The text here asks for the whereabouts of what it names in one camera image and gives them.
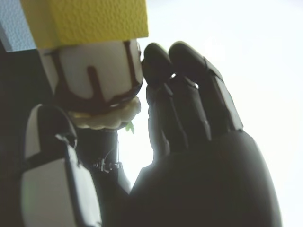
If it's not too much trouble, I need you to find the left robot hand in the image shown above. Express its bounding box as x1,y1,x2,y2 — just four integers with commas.
20,41,284,227

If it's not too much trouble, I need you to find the chocolate drip toy cake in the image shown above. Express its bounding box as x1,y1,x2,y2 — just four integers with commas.
39,39,144,135

